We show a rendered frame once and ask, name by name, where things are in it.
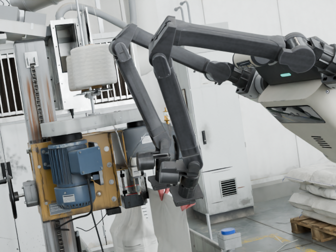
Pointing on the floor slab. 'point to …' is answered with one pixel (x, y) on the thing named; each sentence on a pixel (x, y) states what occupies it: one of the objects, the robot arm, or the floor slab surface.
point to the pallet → (321, 227)
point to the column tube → (45, 93)
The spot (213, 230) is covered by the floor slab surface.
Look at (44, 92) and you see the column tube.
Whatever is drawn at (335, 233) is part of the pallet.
